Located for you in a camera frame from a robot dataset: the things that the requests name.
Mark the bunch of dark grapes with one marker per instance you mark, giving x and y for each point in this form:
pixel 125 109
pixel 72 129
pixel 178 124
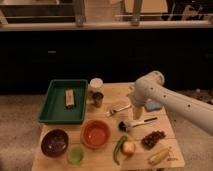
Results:
pixel 150 140

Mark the green plastic tray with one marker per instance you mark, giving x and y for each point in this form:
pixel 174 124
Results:
pixel 55 110

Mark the dark purple bowl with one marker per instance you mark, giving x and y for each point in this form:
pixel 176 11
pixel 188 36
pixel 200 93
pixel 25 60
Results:
pixel 55 143

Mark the small metal cup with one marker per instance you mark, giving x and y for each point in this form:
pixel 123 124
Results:
pixel 97 99

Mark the silver metal fork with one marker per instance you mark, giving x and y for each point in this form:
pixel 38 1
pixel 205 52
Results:
pixel 112 112

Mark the blue sponge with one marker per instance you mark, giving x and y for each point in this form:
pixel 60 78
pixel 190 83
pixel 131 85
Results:
pixel 153 106

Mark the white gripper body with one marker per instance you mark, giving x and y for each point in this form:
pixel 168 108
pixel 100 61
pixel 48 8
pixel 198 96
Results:
pixel 136 98

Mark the wooden block in tray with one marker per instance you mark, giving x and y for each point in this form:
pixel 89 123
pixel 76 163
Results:
pixel 69 98

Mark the dish brush black head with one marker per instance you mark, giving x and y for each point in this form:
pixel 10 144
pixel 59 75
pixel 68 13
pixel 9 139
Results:
pixel 126 126

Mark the wooden folding table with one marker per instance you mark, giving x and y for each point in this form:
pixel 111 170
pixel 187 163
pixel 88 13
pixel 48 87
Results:
pixel 115 94

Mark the yellow gripper fingers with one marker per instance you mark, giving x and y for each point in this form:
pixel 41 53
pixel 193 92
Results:
pixel 137 112

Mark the yellow corn cob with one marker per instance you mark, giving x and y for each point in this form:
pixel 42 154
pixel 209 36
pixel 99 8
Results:
pixel 159 156

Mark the green chili pepper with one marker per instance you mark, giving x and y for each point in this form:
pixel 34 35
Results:
pixel 117 148

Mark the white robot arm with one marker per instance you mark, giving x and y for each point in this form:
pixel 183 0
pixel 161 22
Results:
pixel 151 86

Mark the orange bowl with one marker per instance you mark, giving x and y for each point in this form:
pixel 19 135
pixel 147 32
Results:
pixel 95 134

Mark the small green cup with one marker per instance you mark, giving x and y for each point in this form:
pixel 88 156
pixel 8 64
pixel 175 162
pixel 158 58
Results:
pixel 75 155

